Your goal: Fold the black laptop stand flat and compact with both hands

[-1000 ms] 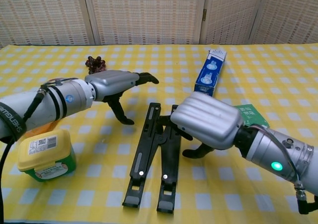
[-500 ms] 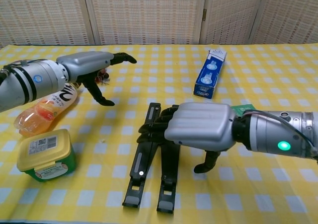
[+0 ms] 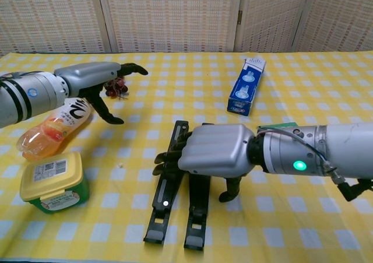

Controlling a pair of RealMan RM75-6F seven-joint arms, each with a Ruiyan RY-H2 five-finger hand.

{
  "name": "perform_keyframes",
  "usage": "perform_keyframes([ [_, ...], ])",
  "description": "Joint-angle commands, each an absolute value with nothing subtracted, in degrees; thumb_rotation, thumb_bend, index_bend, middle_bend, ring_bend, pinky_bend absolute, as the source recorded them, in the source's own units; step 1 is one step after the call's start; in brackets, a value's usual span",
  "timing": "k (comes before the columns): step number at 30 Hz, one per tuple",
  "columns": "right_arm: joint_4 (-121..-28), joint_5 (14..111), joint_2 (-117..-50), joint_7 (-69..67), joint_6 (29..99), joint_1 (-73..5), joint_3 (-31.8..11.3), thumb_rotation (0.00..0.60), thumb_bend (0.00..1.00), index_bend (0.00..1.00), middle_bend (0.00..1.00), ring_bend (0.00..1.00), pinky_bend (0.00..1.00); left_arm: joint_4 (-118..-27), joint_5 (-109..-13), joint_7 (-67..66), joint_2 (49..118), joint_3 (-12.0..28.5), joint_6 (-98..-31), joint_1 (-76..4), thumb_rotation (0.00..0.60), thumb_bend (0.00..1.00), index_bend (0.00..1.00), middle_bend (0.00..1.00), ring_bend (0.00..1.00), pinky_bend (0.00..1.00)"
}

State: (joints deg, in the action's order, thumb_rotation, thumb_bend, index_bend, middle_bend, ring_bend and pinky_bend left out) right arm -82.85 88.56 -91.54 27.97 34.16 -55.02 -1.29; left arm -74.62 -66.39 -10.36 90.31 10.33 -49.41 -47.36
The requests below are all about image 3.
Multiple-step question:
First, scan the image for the yellow white checkered tablecloth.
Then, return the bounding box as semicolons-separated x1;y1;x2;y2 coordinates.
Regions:
0;51;373;263

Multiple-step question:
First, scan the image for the yellow lidded plastic container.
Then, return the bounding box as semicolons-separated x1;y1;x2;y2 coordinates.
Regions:
19;151;90;215

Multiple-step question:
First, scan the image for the blue white cardboard box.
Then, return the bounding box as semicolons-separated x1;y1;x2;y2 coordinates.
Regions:
227;57;266;117

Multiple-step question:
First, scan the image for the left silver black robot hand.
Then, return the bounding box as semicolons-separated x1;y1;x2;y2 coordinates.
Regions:
54;61;149;125

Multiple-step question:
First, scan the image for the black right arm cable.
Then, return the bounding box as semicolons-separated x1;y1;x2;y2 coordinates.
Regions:
256;127;373;202

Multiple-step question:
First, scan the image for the beige woven folding screen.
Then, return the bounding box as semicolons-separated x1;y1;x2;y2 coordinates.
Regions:
0;0;373;57

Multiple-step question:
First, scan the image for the black folding laptop stand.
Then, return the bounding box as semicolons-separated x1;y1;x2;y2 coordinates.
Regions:
143;120;211;250

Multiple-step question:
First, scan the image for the orange drink plastic bottle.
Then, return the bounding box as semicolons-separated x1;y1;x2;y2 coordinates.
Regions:
16;97;94;162

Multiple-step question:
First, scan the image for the dark red grape bunch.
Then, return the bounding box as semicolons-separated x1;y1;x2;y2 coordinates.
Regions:
104;76;129;100

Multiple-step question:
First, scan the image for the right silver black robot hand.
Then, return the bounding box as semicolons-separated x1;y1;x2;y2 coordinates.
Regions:
153;122;255;203

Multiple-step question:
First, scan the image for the green foil packet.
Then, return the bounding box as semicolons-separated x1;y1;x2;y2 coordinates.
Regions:
256;122;300;129

